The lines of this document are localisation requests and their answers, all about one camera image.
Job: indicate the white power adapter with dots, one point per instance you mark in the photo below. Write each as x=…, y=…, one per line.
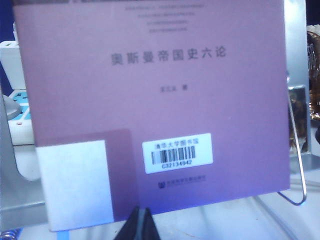
x=8, y=65

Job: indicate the brown glossy object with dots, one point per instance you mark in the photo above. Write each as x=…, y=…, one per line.
x=314, y=75

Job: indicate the white power strip blue sockets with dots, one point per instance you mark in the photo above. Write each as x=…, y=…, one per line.
x=21, y=120

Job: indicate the pink book with barcode label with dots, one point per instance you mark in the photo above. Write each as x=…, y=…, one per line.
x=162, y=100

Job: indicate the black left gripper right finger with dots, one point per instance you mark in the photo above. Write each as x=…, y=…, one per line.
x=151, y=230

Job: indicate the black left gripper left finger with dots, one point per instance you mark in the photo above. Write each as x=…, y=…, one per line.
x=130, y=230

